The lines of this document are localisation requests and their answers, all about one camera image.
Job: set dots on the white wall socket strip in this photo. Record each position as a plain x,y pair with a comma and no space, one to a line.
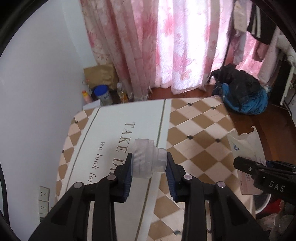
43,201

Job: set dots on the clear plastic bottle cap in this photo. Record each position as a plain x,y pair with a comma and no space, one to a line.
147,159

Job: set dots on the orange small bottle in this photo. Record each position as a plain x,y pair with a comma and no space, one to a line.
87,97

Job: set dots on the white torn envelope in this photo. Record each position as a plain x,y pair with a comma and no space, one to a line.
248,146

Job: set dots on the white round trash bin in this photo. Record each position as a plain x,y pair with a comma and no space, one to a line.
261,201

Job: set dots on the yellow liquid bottle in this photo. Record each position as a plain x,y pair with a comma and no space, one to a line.
121,93

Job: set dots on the pink floral curtain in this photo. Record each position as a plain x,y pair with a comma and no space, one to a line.
167,44

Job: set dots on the hanging clothes rack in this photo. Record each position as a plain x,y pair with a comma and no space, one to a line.
259,47

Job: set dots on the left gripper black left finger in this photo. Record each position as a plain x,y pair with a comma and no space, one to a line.
120,187

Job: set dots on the brown paper bag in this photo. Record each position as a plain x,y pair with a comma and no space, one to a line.
101,75

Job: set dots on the blue lid white jar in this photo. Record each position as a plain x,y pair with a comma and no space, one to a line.
102,93

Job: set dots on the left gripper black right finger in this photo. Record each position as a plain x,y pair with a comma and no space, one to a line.
179,187

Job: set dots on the blue black clothes pile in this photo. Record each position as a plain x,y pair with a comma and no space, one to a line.
239,90

